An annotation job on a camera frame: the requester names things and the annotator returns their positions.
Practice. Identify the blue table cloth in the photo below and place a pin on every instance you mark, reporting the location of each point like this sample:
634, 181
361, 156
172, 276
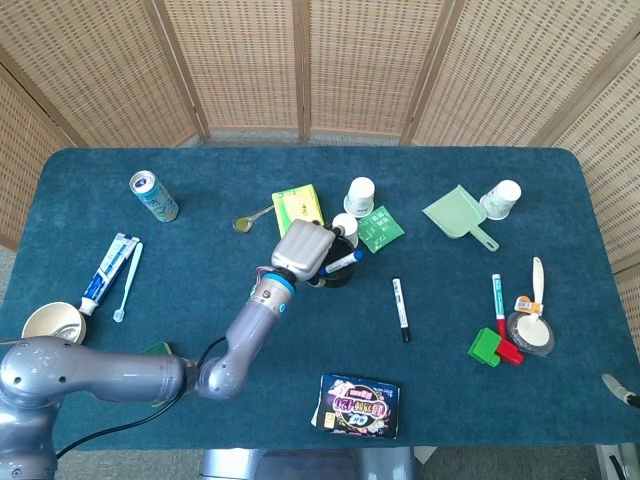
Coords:
450, 400

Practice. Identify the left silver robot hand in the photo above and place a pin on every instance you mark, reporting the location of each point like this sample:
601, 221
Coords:
302, 247

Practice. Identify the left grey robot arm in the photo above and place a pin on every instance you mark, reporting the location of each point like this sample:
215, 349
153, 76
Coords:
125, 372

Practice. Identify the small orange label packet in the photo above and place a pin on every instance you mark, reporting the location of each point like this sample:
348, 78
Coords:
525, 304

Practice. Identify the light green plastic dustpan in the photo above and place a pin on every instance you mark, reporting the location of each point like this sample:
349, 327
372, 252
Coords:
455, 212

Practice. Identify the white marker with black cap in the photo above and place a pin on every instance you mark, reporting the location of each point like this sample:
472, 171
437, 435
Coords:
401, 310

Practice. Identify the green tissue pack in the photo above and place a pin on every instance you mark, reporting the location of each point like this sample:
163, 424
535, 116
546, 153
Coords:
297, 202

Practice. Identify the green yellow scrub sponge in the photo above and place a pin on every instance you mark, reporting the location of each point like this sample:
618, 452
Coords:
159, 348

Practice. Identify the paper cup green flower print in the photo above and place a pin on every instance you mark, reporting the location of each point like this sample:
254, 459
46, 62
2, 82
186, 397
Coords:
500, 199

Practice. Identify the white paper cup blue print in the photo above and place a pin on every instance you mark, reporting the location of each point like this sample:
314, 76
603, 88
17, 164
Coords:
360, 195
348, 225

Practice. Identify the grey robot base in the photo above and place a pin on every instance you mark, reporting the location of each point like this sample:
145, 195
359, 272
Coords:
300, 465

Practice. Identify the metal spoon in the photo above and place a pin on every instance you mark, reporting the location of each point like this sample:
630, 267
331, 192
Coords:
242, 224

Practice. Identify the blue white toothpaste tube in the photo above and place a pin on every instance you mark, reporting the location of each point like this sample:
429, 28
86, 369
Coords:
107, 272

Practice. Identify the green toy block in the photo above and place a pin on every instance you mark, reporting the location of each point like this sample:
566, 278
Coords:
482, 347

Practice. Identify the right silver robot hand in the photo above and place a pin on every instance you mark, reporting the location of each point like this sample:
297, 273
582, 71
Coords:
614, 386

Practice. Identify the green tea sachet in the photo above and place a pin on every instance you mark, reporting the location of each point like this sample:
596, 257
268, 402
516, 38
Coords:
380, 229

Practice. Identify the white marker with blue cap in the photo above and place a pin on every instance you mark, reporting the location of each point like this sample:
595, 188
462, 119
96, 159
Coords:
345, 261

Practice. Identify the white plastic spoon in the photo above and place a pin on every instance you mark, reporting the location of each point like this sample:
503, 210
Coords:
537, 277

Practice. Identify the black mesh pen holder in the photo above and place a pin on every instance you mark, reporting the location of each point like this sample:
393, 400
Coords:
342, 277

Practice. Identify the woven bamboo folding screen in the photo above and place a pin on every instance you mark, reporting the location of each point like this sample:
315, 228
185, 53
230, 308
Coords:
370, 65

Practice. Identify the red toy block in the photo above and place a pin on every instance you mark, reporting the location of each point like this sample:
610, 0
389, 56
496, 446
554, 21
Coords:
511, 352

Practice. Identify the white marker green red ends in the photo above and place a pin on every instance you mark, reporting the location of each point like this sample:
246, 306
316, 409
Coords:
498, 302

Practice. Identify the beige ceramic bowl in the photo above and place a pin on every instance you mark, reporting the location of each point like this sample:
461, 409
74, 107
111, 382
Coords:
52, 322

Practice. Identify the dark sanitary pad package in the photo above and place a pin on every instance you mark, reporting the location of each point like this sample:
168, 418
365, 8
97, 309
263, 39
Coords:
357, 407

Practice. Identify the light blue drink can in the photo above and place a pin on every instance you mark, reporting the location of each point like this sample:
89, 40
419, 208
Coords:
156, 198

